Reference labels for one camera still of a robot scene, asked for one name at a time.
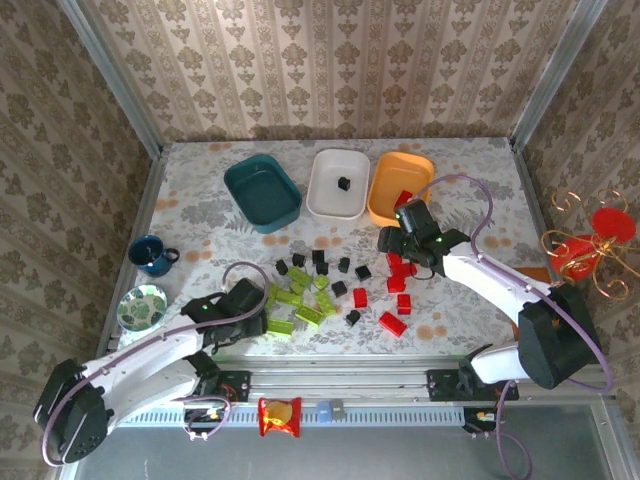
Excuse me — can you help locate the orange plastic container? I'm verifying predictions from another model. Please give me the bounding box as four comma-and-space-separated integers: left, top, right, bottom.
366, 151, 436, 227

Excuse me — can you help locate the leaf patterned plate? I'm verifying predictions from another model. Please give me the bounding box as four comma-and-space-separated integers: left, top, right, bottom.
116, 284, 169, 332

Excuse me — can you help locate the dark blue mug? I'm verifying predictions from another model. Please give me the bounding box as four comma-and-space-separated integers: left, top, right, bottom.
127, 234, 180, 278

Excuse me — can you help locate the red snack bag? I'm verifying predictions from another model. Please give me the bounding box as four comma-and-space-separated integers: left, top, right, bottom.
257, 397, 304, 439

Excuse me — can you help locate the white plastic container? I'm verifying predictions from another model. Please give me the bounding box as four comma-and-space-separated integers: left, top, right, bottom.
305, 148, 372, 224

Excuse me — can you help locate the teal plastic container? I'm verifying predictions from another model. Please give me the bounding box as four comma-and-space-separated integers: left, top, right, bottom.
223, 153, 303, 234

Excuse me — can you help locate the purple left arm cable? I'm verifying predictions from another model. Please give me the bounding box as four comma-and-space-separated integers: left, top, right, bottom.
42, 262, 271, 467

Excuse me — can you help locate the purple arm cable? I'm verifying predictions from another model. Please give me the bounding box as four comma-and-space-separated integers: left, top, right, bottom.
42, 262, 271, 467
417, 174, 616, 394

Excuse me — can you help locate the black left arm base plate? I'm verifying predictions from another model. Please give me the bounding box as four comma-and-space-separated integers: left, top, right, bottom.
199, 369, 251, 404

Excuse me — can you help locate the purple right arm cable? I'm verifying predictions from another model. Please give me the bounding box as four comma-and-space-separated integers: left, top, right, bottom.
417, 174, 616, 394

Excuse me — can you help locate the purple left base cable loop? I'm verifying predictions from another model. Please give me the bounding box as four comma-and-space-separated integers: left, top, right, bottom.
182, 396, 234, 442

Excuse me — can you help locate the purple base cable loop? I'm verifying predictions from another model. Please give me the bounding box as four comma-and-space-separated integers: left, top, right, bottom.
182, 396, 234, 442
469, 379, 534, 480

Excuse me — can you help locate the aluminium mounting rail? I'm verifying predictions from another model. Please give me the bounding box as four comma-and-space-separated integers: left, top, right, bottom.
219, 357, 466, 401

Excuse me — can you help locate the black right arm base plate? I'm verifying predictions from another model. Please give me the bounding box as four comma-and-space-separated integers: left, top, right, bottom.
427, 368, 519, 401

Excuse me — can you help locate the red gold wire ornament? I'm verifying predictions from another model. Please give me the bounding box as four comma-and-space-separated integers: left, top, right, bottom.
542, 188, 640, 301

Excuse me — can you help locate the white slotted cable duct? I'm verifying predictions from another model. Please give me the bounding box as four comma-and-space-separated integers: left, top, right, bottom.
124, 402, 501, 429

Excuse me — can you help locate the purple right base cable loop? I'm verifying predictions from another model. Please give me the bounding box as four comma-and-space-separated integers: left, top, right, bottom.
469, 379, 534, 480

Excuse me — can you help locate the aluminium frame post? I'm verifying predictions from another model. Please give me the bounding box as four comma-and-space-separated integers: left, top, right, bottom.
57, 0, 164, 159
509, 0, 609, 151

